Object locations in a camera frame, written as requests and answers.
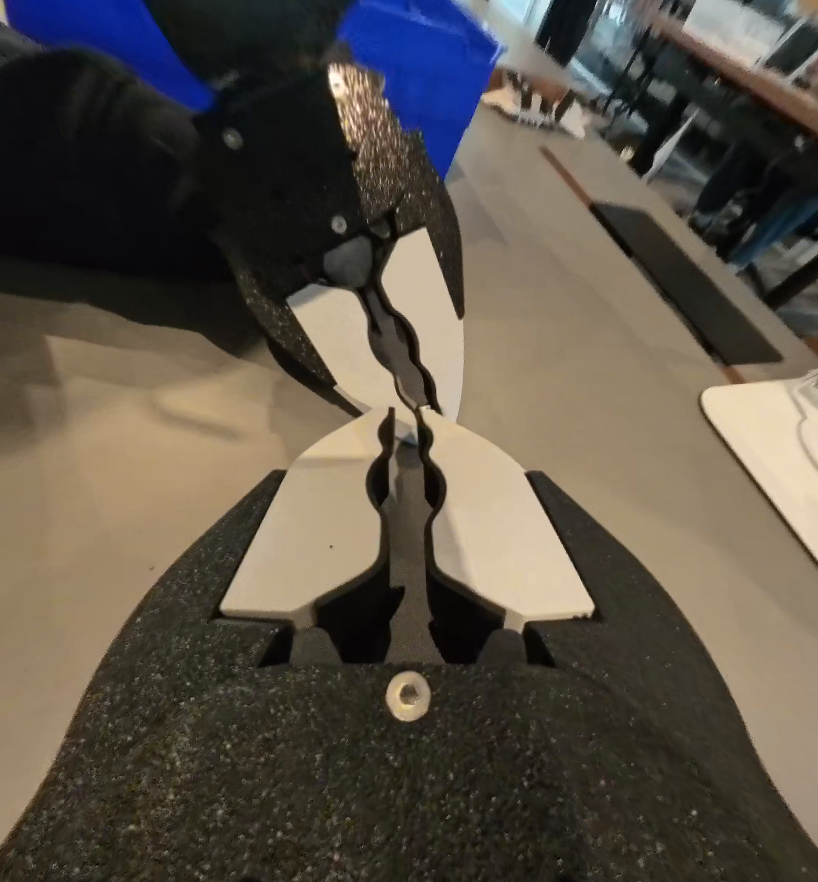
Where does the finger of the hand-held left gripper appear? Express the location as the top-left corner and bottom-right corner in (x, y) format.
(374, 226), (468, 424)
(287, 281), (423, 442)

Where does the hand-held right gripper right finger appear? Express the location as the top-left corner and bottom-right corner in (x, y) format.
(416, 407), (597, 633)

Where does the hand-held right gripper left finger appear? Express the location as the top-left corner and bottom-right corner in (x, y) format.
(219, 407), (399, 631)

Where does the silver metal bolt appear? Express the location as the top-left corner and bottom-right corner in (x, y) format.
(394, 368), (437, 416)

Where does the person's left forearm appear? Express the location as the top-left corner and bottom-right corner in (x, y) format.
(0, 10), (234, 280)

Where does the blue plastic bin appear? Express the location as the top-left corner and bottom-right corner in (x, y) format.
(6, 0), (506, 181)

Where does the white and brown object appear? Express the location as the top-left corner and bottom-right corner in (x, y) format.
(481, 65), (589, 139)

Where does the black flat table plate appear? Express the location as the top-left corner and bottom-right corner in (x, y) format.
(591, 201), (784, 366)

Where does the white furniture leg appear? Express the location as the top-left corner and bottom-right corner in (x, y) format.
(639, 103), (699, 181)

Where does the brown wooden table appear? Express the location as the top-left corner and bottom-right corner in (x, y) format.
(646, 10), (818, 311)

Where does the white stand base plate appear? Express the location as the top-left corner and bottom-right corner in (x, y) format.
(700, 375), (818, 597)

